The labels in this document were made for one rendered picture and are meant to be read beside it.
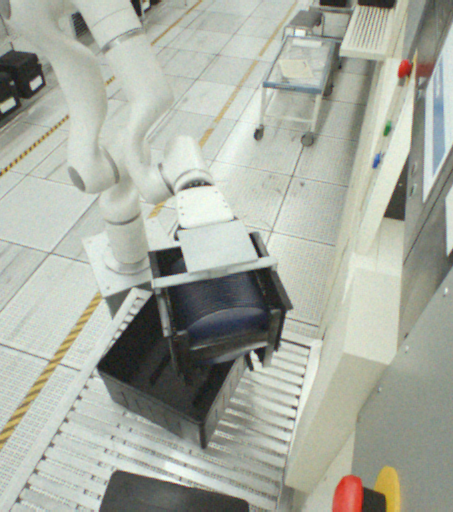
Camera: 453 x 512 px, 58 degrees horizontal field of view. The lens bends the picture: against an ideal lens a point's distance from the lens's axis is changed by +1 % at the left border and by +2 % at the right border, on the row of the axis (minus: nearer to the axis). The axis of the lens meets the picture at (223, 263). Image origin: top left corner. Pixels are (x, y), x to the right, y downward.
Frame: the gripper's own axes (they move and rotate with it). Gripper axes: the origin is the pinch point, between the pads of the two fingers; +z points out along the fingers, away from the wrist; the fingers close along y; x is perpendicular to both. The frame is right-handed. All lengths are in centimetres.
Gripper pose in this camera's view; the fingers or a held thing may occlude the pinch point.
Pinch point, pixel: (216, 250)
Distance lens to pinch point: 71.0
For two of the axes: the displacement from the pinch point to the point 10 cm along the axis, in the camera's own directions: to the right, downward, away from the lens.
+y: -9.7, 1.9, -1.7
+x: 0.1, -6.5, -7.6
